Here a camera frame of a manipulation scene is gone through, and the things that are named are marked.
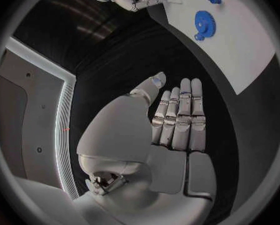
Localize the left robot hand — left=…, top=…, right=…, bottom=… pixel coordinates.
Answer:
left=76, top=71, right=218, bottom=225

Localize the white task board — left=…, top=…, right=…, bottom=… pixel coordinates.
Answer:
left=146, top=0, right=277, bottom=96

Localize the blue gear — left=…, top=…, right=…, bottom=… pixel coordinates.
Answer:
left=194, top=10, right=217, bottom=37

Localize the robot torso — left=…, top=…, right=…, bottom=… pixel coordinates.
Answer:
left=0, top=36, right=81, bottom=201

